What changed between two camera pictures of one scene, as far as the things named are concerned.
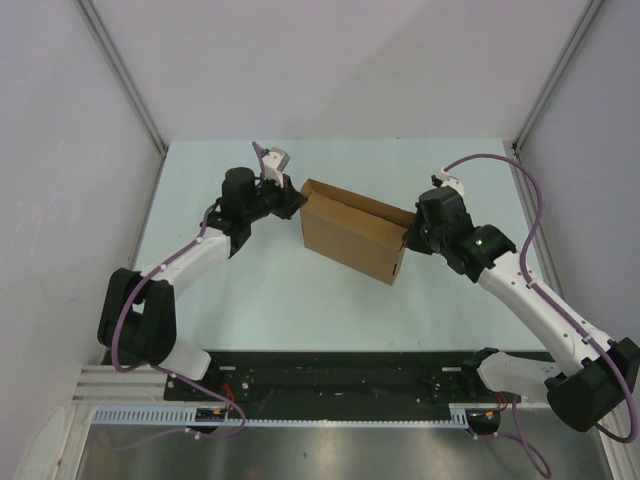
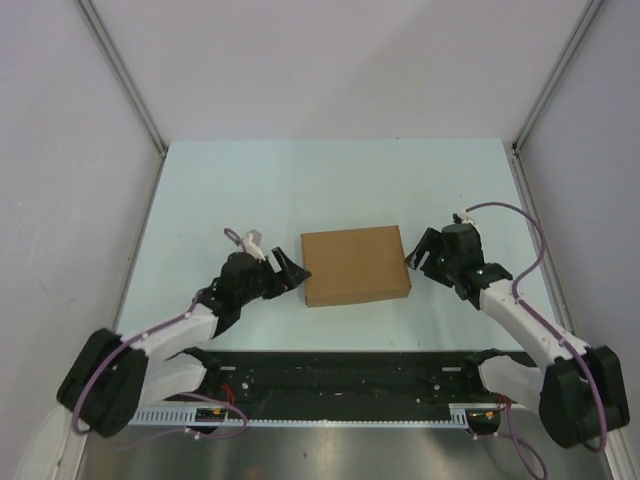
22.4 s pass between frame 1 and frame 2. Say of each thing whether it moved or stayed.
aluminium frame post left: stayed
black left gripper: moved
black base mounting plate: stayed
